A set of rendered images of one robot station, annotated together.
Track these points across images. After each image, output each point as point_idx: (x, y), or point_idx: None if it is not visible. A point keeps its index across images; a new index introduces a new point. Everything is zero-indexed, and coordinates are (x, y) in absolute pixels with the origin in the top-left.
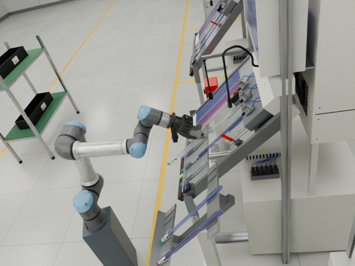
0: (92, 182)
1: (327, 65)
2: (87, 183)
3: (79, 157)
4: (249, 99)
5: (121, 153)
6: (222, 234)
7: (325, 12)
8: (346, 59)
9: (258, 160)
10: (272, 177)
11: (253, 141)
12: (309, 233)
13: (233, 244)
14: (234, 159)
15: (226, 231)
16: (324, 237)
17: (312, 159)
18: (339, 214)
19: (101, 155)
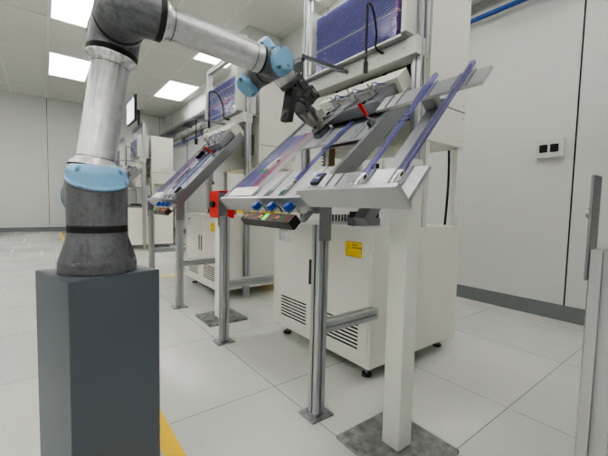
0: (112, 164)
1: (436, 50)
2: (100, 161)
3: (174, 23)
4: (356, 101)
5: (256, 53)
6: (299, 378)
7: (435, 0)
8: (444, 51)
9: (340, 223)
10: (374, 222)
11: (392, 116)
12: (423, 302)
13: (327, 382)
14: (375, 137)
15: (301, 374)
16: (432, 311)
17: (425, 165)
18: (442, 262)
19: (220, 42)
